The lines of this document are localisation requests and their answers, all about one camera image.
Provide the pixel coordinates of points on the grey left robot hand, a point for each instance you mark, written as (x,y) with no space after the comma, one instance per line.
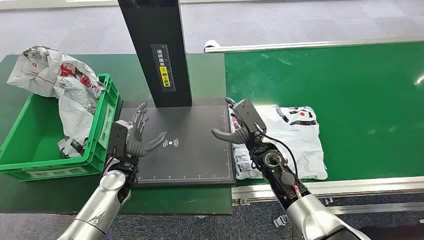
(136,145)

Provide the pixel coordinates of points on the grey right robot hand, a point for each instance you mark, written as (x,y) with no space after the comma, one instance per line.
(232,136)

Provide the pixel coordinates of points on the white plastic courier package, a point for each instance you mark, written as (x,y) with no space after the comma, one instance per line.
(298,145)

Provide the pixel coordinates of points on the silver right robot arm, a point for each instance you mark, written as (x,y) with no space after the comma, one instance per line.
(308,212)

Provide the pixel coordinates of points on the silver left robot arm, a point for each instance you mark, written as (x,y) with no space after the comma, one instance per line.
(99,205)

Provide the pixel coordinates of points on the crumpled white grey courier package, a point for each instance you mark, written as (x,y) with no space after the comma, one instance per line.
(71,96)

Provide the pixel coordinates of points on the green conveyor belt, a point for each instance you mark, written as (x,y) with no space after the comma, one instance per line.
(348,89)

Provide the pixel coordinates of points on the dark green table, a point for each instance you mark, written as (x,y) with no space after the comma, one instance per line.
(179,200)

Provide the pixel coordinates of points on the green plastic crate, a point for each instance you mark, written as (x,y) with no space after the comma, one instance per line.
(36,142)

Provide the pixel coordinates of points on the black scanner column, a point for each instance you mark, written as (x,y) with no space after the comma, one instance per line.
(152,30)

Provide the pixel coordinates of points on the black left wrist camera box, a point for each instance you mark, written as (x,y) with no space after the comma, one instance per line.
(117,137)

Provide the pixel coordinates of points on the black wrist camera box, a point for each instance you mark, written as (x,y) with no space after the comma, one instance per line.
(117,137)
(248,114)

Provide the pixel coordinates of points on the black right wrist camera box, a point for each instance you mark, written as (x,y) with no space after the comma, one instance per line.
(248,114)

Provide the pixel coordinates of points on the black scanner base plate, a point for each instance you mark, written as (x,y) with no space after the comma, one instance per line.
(192,159)

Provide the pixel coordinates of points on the metal conveyor bracket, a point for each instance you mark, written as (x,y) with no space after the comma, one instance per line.
(281,221)

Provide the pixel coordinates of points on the thin aluminium conveyor rail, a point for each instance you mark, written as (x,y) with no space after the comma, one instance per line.
(298,45)

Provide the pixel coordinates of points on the wide aluminium conveyor rail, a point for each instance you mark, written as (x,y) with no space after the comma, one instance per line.
(364,187)

